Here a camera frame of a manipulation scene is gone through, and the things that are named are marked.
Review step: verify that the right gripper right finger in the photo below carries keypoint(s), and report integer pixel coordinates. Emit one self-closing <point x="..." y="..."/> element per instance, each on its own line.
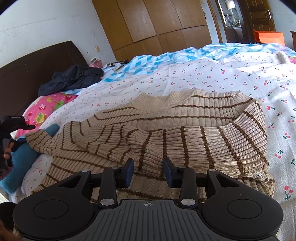
<point x="183" y="178"/>

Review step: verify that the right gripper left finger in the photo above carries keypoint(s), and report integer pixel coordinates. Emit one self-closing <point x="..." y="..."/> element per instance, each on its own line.
<point x="112" y="179"/>

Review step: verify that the beige brown striped sweater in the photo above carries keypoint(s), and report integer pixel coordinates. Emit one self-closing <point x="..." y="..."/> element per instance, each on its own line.
<point x="223" y="131"/>

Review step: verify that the left hand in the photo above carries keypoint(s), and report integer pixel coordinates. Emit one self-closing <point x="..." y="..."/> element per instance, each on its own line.
<point x="8" y="150"/>

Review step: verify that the pink strawberry print pillow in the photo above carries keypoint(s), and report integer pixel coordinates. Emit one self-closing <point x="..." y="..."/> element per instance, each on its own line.
<point x="38" y="111"/>

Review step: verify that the dark brown headboard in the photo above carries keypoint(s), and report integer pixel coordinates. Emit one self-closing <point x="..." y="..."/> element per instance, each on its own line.
<point x="21" y="79"/>

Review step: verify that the dark navy jacket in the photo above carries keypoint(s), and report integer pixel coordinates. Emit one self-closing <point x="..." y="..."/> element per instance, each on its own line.
<point x="75" y="77"/>

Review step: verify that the blue white checkered quilt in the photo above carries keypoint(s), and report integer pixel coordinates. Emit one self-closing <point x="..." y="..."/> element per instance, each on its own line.
<point x="147" y="64"/>

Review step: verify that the white cherry print bedsheet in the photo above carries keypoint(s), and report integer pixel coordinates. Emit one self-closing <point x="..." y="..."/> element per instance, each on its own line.
<point x="268" y="78"/>

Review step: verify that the brown wooden wardrobe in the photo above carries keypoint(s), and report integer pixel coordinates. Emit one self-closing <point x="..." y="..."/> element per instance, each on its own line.
<point x="138" y="27"/>

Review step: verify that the orange box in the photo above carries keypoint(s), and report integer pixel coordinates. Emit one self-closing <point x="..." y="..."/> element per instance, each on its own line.
<point x="269" y="37"/>

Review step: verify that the brown wooden door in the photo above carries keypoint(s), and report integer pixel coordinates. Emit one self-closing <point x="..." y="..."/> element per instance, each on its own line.
<point x="256" y="16"/>

